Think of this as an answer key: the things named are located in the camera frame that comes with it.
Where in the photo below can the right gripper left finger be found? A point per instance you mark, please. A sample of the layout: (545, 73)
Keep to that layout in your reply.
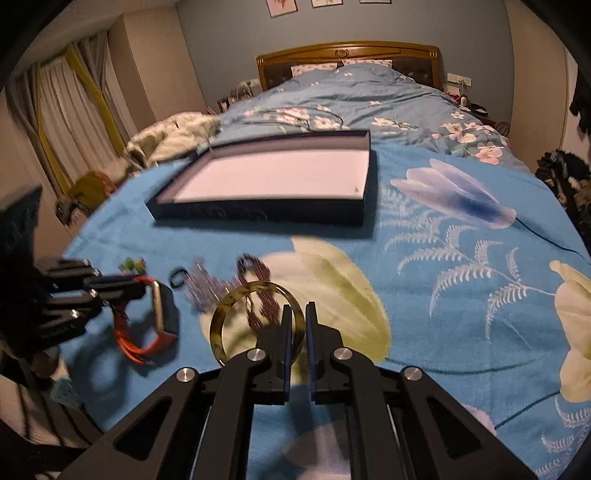
(258, 376)

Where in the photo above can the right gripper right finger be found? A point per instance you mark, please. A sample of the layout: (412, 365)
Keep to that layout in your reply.
(341, 376)

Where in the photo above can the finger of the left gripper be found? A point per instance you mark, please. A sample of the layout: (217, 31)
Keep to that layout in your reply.
(117, 285)
(69, 317)

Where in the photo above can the tortoiseshell bangle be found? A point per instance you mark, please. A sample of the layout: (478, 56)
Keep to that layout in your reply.
(229, 332)

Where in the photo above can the orange smart watch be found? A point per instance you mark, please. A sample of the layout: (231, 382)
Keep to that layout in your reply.
(163, 318)

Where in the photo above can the dark blue jewelry tray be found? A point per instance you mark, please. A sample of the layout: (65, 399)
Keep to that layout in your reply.
(315, 178)

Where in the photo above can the mustard brown bag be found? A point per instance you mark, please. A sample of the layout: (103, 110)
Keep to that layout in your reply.
(91, 190)

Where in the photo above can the blue floral blanket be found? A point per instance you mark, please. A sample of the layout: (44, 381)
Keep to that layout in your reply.
(469, 270)

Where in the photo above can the cream puffer jacket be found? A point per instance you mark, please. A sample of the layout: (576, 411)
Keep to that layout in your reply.
(171, 139)

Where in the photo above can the white curtain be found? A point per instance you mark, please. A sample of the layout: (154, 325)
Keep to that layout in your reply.
(74, 113)

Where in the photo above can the grey-blue floral duvet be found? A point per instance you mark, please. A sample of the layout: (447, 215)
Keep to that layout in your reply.
(390, 105)

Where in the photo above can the left floral pillow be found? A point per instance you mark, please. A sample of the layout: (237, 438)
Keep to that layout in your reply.
(298, 70)

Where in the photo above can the floral pillow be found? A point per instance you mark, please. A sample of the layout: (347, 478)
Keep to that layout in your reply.
(387, 63)
(298, 70)

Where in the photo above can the dark clothes pile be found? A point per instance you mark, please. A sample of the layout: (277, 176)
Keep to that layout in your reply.
(568, 177)

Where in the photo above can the right floral pillow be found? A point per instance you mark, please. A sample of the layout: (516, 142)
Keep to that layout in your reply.
(387, 63)

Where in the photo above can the left framed picture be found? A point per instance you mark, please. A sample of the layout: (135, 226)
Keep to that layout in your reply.
(279, 8)

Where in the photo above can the wooden headboard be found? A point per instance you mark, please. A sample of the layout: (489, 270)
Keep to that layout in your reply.
(420, 62)

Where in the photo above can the middle framed picture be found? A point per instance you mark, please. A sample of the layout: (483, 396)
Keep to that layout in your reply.
(325, 3)

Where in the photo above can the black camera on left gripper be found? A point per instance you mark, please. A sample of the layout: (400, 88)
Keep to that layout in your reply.
(19, 218)

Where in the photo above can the wall socket plate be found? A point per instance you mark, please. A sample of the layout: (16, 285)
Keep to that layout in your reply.
(459, 79)

